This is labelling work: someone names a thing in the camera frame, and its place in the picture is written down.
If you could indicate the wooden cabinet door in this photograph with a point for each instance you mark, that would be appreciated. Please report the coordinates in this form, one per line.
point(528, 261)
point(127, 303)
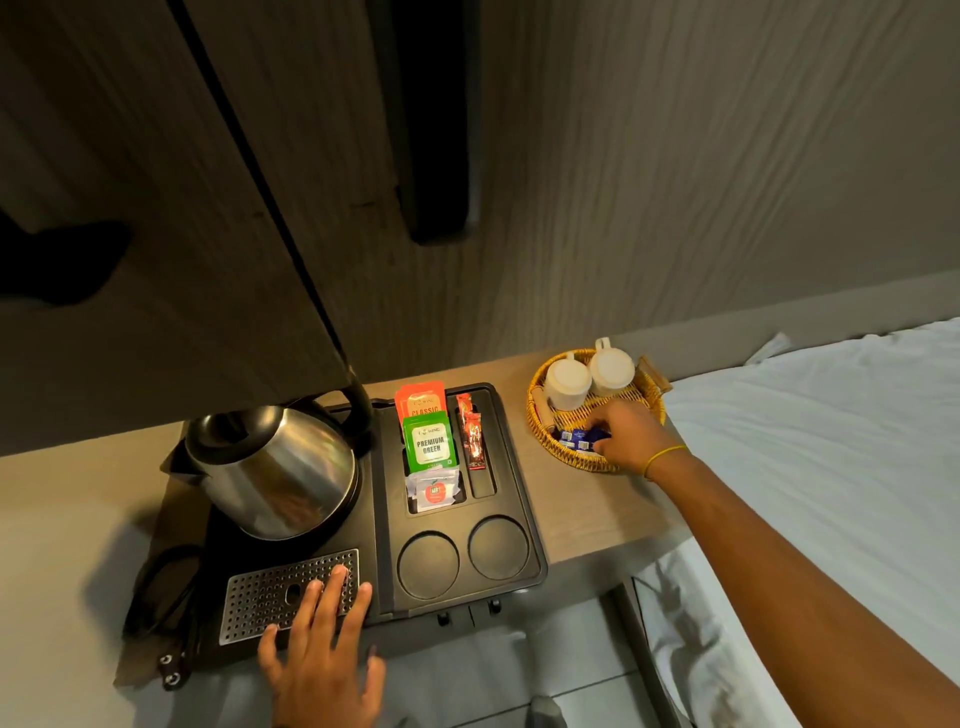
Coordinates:
point(172, 262)

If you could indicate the white pillow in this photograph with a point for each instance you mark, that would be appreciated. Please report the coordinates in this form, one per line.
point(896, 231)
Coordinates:
point(766, 349)

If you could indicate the person's right forearm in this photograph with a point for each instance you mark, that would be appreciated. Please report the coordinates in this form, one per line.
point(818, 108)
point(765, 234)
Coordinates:
point(787, 592)

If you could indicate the white cup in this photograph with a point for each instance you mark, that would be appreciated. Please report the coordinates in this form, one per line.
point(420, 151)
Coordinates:
point(611, 369)
point(568, 382)

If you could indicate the white sachet with red label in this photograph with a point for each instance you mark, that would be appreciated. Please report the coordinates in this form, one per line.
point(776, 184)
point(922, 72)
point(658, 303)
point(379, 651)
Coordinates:
point(433, 491)

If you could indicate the red coffee stick sachet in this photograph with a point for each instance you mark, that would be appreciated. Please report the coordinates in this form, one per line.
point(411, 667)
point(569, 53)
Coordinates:
point(472, 442)

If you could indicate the blue sachet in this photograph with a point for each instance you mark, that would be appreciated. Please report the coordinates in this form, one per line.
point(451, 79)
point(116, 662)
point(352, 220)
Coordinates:
point(574, 435)
point(585, 447)

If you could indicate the person's left hand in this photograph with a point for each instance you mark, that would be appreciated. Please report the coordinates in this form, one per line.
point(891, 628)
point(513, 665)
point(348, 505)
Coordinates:
point(319, 667)

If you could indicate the black power plug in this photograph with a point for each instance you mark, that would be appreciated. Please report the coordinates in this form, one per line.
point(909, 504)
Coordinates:
point(171, 670)

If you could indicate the round wicker basket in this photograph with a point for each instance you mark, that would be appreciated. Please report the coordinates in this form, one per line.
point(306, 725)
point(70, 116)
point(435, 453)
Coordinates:
point(576, 412)

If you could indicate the yellow wristband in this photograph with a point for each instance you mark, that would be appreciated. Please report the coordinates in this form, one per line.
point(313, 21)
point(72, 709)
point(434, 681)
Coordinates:
point(664, 453)

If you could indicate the person's right hand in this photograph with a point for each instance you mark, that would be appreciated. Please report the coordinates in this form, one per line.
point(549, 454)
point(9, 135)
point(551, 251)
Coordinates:
point(634, 435)

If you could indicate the white bed sheet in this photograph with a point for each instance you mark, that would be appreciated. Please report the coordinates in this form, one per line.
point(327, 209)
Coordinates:
point(825, 450)

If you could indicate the stainless steel electric kettle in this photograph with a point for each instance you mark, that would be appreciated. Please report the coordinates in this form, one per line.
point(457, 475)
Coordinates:
point(277, 472)

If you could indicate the person's right fingers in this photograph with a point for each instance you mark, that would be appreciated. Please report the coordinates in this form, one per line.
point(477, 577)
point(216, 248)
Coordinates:
point(609, 454)

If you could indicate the person's left little finger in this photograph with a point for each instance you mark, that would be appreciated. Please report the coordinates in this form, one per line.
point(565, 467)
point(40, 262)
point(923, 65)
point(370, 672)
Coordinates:
point(268, 651)

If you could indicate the black plastic kettle tray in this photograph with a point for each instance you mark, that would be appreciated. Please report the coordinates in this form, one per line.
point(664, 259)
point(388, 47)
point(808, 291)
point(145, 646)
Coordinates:
point(459, 521)

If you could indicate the orange tea sachet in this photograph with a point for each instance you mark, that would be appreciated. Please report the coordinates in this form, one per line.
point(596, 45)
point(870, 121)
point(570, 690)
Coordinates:
point(420, 396)

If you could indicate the green tea sachet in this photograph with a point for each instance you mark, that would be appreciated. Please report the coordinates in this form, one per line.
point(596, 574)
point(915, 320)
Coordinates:
point(429, 444)

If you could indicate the person's left middle finger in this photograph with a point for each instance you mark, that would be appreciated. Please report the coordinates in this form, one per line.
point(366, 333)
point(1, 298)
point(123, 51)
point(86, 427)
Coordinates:
point(334, 600)

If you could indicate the perforated metal drip grate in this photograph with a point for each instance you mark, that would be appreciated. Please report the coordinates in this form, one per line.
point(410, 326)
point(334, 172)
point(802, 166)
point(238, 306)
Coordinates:
point(255, 600)

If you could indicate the person's left thumb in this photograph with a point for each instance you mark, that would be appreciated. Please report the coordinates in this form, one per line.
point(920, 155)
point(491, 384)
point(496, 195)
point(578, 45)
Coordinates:
point(375, 679)

